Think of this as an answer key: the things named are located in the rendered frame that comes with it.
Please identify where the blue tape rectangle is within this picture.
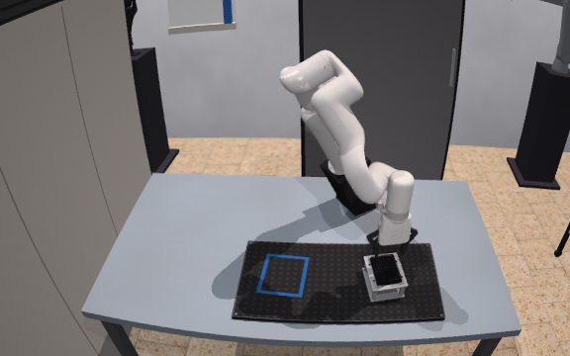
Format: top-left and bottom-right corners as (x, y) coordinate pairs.
(256, 253), (310, 298)

